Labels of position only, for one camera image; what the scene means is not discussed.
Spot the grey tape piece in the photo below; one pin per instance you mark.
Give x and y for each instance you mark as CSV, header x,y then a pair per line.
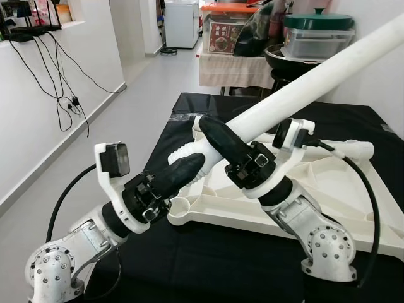
x,y
387,126

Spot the green lid clear container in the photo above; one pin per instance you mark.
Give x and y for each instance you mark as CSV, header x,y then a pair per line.
x,y
319,35

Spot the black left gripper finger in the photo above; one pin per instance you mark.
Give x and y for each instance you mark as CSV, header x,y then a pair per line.
x,y
180,175

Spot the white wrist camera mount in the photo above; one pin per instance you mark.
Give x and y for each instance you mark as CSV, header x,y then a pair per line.
x,y
293,132
112,186

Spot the beige striped cloth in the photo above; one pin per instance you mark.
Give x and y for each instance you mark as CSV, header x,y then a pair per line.
x,y
233,69

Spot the black bag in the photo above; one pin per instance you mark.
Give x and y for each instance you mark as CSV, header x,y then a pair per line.
x,y
255,31

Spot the black tablecloth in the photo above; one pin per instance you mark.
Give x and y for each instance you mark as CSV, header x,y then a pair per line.
x,y
221,265

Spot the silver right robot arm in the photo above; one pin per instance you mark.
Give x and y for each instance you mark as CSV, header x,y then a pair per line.
x,y
315,240

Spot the white chest freezer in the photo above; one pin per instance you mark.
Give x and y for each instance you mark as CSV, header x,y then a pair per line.
x,y
182,22

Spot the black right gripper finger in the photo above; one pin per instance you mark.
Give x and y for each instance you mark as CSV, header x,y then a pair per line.
x,y
224,140

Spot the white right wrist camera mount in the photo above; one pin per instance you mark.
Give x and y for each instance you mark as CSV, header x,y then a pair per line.
x,y
293,132

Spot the orange lid storage box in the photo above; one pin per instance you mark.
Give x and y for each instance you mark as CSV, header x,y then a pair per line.
x,y
230,31

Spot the black wok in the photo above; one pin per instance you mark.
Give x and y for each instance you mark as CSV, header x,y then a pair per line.
x,y
293,60

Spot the white plastic children table top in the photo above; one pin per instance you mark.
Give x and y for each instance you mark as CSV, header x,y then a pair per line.
x,y
315,196

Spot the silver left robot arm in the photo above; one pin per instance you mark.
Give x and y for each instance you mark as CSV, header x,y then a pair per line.
x,y
63,259

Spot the black power adapter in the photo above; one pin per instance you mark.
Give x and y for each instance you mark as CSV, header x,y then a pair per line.
x,y
74,101

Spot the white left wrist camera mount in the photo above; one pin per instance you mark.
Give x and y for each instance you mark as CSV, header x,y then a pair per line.
x,y
112,186

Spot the clear tape patch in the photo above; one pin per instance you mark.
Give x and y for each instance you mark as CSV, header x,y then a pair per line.
x,y
183,113

